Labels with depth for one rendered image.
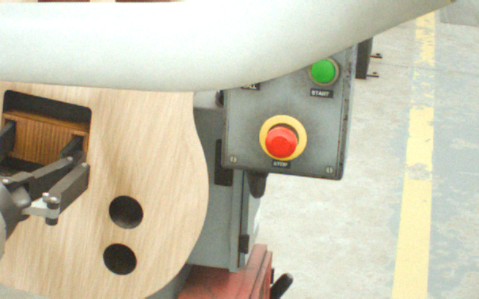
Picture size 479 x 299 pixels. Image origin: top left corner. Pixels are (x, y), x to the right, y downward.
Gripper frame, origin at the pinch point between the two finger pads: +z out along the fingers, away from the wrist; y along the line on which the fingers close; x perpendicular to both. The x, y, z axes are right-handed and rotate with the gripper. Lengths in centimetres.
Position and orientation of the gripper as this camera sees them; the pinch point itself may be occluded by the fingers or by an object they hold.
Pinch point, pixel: (41, 144)
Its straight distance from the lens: 111.7
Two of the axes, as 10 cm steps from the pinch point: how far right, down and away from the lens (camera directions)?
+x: 1.6, -9.1, -3.8
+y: 9.7, 2.2, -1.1
